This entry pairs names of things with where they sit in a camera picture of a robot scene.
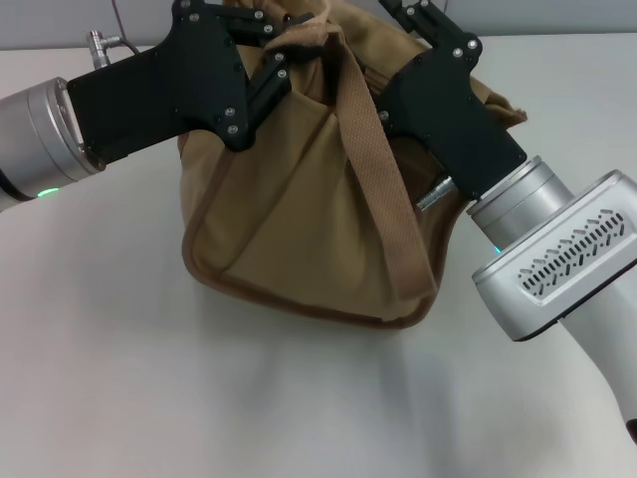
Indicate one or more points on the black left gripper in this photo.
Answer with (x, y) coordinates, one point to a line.
(169, 89)

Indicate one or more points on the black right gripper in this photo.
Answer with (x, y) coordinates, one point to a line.
(443, 109)

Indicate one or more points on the khaki canvas food bag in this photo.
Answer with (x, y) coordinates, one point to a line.
(298, 224)

